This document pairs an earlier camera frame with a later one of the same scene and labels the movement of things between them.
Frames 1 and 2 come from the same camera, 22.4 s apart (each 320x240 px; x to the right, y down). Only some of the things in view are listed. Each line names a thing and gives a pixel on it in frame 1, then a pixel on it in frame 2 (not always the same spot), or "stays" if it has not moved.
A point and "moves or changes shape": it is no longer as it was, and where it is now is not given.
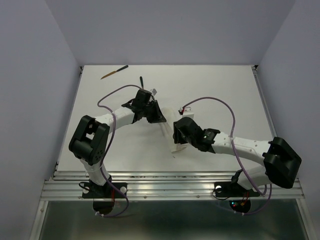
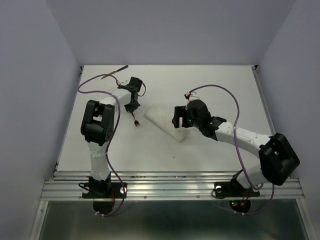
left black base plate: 91,190 stays
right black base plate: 231,189 stays
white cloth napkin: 167,118 moves or changes shape
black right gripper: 177,138 to 180,111
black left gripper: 156,118 to 131,109
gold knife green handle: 122,68 stays
